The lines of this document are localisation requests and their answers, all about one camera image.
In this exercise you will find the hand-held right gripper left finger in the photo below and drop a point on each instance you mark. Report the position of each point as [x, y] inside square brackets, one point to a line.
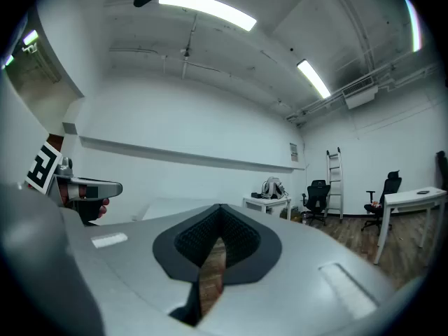
[168, 254]

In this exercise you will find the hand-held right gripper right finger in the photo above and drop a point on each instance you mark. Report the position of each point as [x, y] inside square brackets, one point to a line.
[259, 254]

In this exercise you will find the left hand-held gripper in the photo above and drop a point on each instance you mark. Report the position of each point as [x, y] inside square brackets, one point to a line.
[43, 168]

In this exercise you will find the person's left hand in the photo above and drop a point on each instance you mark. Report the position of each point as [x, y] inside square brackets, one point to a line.
[103, 208]

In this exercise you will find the white small table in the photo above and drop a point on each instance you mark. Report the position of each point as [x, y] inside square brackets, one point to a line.
[266, 201]

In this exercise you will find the grey white backpack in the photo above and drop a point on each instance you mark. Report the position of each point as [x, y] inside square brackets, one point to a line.
[273, 188]

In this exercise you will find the black office chair low back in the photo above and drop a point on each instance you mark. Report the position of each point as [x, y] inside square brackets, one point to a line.
[318, 194]

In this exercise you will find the aluminium ladder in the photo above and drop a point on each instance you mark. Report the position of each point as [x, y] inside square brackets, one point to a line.
[334, 180]

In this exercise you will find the small purple-tinted ceiling light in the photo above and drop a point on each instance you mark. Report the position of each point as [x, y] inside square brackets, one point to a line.
[30, 38]

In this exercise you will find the black office chair with headrest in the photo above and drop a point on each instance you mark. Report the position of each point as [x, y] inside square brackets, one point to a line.
[388, 191]

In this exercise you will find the white long desk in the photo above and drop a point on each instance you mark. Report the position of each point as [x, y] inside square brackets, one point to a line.
[409, 197]

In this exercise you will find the white ceiling pipe run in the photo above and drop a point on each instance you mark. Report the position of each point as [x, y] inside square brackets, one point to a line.
[350, 94]

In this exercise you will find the short ceiling light panel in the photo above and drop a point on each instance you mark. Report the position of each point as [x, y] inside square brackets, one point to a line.
[314, 78]

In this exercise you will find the dark chair back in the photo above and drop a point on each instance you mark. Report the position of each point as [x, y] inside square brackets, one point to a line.
[443, 170]

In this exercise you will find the long ceiling light panel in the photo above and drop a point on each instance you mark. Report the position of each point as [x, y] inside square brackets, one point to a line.
[210, 9]

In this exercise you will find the curved ceiling light strip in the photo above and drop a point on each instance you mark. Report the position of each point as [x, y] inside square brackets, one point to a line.
[414, 26]

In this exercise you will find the paper wall notice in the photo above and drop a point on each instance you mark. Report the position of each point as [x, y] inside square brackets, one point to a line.
[293, 152]

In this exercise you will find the white wall air conditioner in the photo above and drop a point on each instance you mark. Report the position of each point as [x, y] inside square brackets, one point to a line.
[360, 94]

